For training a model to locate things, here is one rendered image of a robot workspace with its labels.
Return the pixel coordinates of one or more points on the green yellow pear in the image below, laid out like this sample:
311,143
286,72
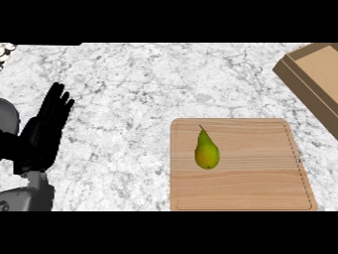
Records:
208,153

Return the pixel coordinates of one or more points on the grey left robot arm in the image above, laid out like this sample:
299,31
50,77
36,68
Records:
27,195

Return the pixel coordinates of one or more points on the brown cardboard box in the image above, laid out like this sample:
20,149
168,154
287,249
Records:
318,79

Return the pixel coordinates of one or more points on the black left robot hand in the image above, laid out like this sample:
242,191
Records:
39,139

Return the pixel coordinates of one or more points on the wooden cutting board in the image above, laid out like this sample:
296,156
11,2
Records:
255,178

